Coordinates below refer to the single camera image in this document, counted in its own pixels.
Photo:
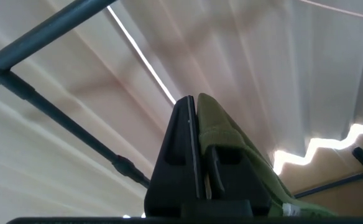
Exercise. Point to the green printed shirt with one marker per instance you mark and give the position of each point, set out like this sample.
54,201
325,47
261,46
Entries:
218,124

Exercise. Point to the pink clothes hanger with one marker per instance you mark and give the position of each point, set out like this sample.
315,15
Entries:
340,10

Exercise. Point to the beige curtain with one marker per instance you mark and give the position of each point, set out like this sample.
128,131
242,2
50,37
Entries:
262,62

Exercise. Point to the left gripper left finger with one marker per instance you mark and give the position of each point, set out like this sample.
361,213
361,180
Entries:
175,174

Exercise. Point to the black clothes rack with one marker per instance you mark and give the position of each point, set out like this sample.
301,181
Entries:
44,31

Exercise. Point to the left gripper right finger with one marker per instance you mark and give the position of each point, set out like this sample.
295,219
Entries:
237,183

